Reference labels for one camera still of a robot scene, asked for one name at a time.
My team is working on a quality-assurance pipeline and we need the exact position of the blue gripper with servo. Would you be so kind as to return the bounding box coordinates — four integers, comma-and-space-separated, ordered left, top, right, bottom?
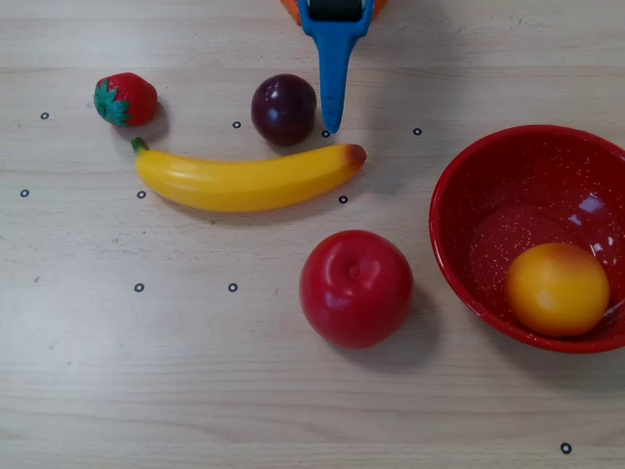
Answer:
296, 0, 376, 136

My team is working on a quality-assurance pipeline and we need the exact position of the orange yellow toy peach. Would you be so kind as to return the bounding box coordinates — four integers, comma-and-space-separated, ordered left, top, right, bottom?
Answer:
504, 242, 611, 338

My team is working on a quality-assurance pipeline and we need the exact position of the red speckled enamel bowl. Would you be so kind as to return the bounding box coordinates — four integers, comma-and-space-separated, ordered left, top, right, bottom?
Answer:
429, 124, 625, 355

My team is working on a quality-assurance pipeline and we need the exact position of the dark purple toy plum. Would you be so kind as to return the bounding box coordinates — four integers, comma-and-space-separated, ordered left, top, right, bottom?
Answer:
250, 72, 318, 148

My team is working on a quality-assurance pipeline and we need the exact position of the yellow toy banana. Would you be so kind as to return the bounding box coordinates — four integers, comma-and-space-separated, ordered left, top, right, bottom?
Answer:
130, 137, 367, 214

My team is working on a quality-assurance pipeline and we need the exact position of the red toy strawberry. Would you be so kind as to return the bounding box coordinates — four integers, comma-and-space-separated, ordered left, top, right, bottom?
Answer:
93, 71, 159, 129

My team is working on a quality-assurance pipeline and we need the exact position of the red toy apple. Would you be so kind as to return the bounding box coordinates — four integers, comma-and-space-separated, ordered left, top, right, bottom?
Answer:
298, 229, 415, 351

